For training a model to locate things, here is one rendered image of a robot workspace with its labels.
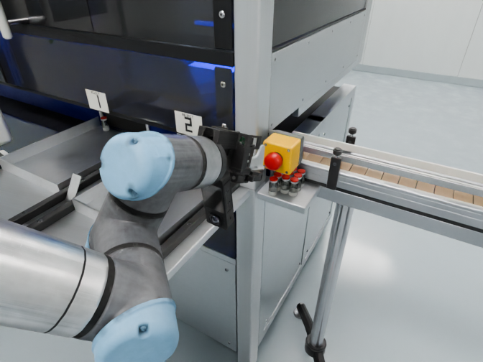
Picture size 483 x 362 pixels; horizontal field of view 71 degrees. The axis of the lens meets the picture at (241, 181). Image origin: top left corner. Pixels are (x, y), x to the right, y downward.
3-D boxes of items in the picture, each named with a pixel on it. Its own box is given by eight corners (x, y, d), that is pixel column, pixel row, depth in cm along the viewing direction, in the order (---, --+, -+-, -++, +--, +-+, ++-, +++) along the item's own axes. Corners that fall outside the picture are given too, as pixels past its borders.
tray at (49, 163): (100, 126, 119) (97, 116, 117) (155, 142, 108) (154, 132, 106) (2, 169, 95) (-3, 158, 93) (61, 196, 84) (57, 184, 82)
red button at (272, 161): (269, 162, 79) (270, 146, 77) (284, 166, 77) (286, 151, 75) (261, 169, 76) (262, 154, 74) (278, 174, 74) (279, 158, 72)
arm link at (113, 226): (77, 300, 38) (112, 224, 34) (80, 235, 47) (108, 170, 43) (144, 305, 42) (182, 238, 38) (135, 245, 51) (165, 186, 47)
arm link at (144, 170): (83, 179, 38) (110, 114, 36) (150, 174, 48) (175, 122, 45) (126, 223, 36) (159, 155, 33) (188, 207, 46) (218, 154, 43)
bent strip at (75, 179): (80, 192, 85) (73, 172, 82) (88, 196, 84) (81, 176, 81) (26, 224, 75) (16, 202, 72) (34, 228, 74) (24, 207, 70)
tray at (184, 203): (171, 151, 103) (170, 141, 101) (244, 174, 92) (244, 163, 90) (75, 210, 79) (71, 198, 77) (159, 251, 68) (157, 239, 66)
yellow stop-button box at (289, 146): (274, 155, 85) (276, 128, 81) (301, 162, 82) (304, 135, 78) (261, 168, 80) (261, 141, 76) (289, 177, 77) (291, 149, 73)
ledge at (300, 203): (279, 173, 96) (279, 167, 95) (323, 186, 91) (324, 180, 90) (256, 198, 86) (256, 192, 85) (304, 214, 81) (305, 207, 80)
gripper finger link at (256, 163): (278, 146, 66) (259, 146, 58) (272, 175, 67) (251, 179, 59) (264, 142, 67) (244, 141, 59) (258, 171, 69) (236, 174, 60)
